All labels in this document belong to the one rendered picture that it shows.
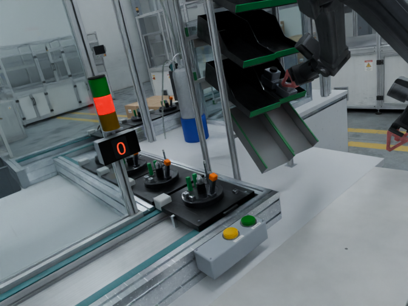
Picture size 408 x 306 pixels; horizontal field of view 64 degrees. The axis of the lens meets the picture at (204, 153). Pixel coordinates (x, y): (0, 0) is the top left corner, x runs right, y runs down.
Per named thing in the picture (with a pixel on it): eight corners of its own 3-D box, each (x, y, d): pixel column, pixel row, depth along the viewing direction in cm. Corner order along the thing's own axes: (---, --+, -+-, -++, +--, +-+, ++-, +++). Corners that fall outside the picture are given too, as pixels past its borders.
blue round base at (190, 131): (214, 136, 204) (210, 113, 199) (195, 144, 195) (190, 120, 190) (198, 133, 216) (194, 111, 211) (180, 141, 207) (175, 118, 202)
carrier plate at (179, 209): (255, 196, 106) (254, 190, 105) (199, 232, 93) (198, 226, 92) (207, 180, 124) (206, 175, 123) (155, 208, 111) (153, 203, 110)
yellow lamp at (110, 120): (122, 127, 96) (118, 110, 94) (107, 132, 93) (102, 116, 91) (115, 125, 99) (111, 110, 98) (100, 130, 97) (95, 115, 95)
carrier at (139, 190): (205, 179, 125) (198, 149, 121) (153, 207, 112) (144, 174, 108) (170, 167, 144) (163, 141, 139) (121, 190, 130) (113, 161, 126)
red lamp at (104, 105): (118, 110, 94) (113, 93, 92) (102, 115, 91) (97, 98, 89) (110, 109, 98) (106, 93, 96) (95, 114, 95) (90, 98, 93)
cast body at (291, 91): (295, 97, 119) (300, 80, 114) (287, 101, 117) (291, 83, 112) (280, 87, 124) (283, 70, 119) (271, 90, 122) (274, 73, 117)
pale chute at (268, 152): (289, 161, 117) (295, 155, 114) (261, 173, 112) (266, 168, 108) (248, 102, 127) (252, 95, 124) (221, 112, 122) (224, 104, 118)
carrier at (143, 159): (169, 167, 144) (163, 141, 140) (121, 190, 130) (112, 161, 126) (142, 158, 162) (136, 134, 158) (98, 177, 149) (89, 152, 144)
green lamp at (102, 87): (113, 93, 92) (108, 76, 90) (96, 98, 89) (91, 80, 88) (106, 93, 96) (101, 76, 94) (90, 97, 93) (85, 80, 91)
